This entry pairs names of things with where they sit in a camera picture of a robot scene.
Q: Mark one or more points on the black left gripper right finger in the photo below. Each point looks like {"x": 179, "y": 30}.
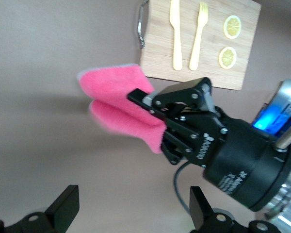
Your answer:
{"x": 201, "y": 211}

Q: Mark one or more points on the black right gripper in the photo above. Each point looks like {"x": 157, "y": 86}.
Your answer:
{"x": 237, "y": 160}

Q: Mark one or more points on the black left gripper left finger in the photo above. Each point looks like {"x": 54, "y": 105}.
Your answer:
{"x": 63, "y": 208}

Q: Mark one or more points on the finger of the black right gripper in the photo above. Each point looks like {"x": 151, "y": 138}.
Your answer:
{"x": 179, "y": 97}

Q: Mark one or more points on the pink microfibre cloth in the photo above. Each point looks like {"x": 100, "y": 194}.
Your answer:
{"x": 111, "y": 87}

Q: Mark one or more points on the bamboo cutting board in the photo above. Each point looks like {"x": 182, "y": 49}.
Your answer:
{"x": 211, "y": 60}

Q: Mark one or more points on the pale yellow knife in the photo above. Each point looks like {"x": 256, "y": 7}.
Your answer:
{"x": 176, "y": 36}

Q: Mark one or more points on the lemon slice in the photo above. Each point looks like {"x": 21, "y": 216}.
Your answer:
{"x": 232, "y": 26}
{"x": 227, "y": 57}

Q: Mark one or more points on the pale yellow fork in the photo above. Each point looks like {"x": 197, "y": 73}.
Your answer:
{"x": 199, "y": 36}

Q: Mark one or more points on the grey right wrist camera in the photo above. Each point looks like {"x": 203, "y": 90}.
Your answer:
{"x": 281, "y": 114}

